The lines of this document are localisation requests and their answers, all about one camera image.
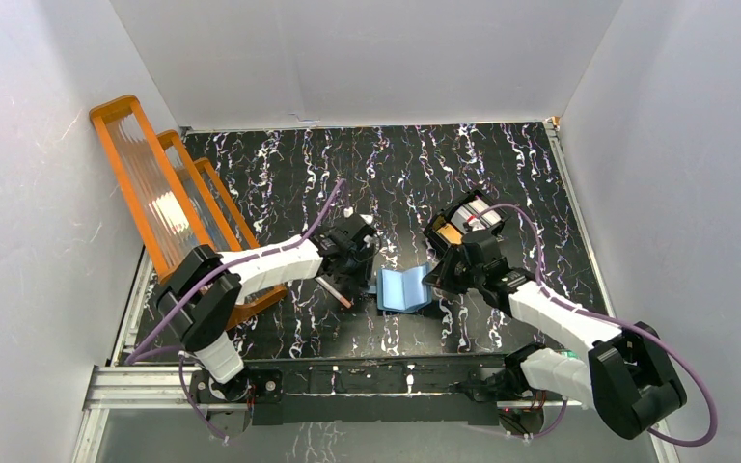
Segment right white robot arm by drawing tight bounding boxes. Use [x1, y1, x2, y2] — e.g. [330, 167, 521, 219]
[424, 231, 687, 440]

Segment white pink pen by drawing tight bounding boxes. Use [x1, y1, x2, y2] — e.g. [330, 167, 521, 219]
[316, 277, 352, 309]

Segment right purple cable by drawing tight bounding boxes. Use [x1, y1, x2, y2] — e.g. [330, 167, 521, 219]
[472, 204, 719, 448]

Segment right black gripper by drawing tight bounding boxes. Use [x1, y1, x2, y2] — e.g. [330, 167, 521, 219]
[424, 243, 485, 294]

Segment purple cable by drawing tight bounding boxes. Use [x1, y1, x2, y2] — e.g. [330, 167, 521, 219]
[124, 177, 348, 442]
[472, 204, 719, 448]

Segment white credit card stack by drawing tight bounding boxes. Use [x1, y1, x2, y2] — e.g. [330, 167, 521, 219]
[452, 198, 504, 233]

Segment blue leather card holder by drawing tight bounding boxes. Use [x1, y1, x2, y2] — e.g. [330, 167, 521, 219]
[375, 263, 433, 313]

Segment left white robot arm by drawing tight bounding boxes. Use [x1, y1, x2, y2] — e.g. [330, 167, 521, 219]
[153, 213, 377, 401]

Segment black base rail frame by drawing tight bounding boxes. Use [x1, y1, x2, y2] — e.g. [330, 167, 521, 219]
[82, 351, 666, 442]

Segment gold credit card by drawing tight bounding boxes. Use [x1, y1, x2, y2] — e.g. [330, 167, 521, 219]
[437, 223, 463, 245]

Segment black card box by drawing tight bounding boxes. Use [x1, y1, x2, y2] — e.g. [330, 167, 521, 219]
[423, 189, 508, 259]

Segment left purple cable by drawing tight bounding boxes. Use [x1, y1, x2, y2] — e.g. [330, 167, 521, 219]
[124, 177, 348, 442]

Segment orange tiered organizer rack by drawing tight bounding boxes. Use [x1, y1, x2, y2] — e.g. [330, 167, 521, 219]
[89, 95, 288, 330]

